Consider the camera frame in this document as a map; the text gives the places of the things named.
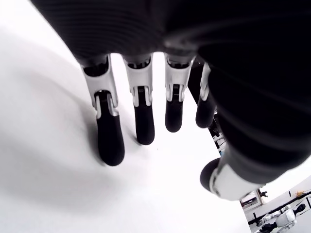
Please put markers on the white humanoid robot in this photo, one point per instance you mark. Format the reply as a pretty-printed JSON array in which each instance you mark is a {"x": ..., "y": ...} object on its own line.
[{"x": 284, "y": 216}]

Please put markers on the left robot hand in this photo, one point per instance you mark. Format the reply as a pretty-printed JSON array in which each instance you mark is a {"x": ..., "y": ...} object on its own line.
[{"x": 218, "y": 60}]

